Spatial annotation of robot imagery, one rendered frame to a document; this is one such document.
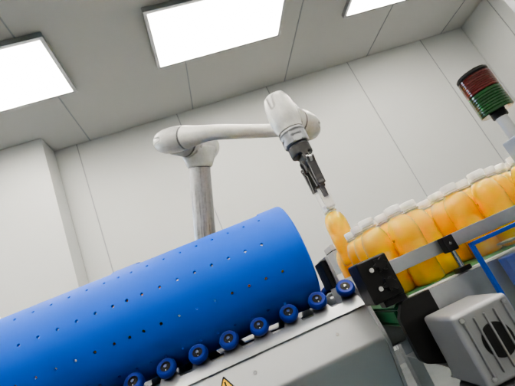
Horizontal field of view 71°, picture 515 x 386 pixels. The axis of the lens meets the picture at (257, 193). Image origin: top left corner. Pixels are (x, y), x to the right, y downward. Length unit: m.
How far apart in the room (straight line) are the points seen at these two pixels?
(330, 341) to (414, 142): 4.06
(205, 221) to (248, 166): 2.48
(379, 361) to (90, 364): 0.63
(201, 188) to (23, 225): 2.59
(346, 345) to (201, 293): 0.34
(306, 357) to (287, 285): 0.16
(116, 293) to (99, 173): 3.39
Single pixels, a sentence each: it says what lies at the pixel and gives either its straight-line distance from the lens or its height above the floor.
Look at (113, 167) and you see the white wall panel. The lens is 4.24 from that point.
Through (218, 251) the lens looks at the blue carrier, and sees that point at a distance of 0.88.
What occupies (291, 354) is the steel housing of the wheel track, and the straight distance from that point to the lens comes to 0.87.
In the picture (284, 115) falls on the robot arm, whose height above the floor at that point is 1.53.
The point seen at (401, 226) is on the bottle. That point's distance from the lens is 0.90.
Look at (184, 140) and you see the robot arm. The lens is 1.50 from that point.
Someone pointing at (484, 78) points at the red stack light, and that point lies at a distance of 0.88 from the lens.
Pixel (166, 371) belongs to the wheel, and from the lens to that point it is 0.90.
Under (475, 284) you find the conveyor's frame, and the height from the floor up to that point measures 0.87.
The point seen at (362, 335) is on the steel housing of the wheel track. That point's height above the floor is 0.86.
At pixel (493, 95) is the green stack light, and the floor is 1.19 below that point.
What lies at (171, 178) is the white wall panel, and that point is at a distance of 4.05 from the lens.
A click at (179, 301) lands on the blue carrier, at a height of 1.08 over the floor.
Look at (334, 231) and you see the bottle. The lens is 1.12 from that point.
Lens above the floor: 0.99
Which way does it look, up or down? 17 degrees up
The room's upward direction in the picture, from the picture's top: 24 degrees counter-clockwise
